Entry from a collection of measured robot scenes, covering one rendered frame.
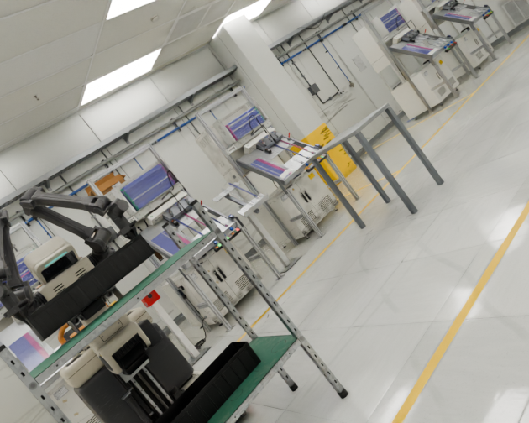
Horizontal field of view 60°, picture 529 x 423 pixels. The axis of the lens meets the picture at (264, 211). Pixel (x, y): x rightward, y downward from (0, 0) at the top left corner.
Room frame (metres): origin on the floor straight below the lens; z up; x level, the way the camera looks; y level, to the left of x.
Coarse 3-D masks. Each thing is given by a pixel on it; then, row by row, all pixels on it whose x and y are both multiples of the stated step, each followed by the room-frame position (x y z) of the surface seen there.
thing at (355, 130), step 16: (352, 128) 3.79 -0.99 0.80; (400, 128) 3.67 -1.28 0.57; (336, 144) 3.72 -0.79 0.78; (368, 144) 3.48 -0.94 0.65; (416, 144) 3.67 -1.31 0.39; (368, 176) 4.26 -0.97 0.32; (432, 176) 3.68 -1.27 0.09; (336, 192) 4.06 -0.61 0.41; (384, 192) 4.25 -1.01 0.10; (400, 192) 3.47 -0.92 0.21; (352, 208) 4.07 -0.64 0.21
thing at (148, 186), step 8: (152, 168) 4.80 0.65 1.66; (160, 168) 4.81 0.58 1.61; (144, 176) 4.71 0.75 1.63; (152, 176) 4.74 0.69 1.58; (160, 176) 4.78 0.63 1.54; (128, 184) 4.63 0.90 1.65; (136, 184) 4.64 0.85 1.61; (144, 184) 4.67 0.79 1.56; (152, 184) 4.71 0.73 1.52; (160, 184) 4.75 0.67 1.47; (168, 184) 4.78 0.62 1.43; (128, 192) 4.58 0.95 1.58; (136, 192) 4.61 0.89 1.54; (144, 192) 4.65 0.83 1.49; (152, 192) 4.68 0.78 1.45; (160, 192) 4.72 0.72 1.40; (128, 200) 4.59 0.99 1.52; (136, 200) 4.59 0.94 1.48; (144, 200) 4.62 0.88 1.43; (136, 208) 4.58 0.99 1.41
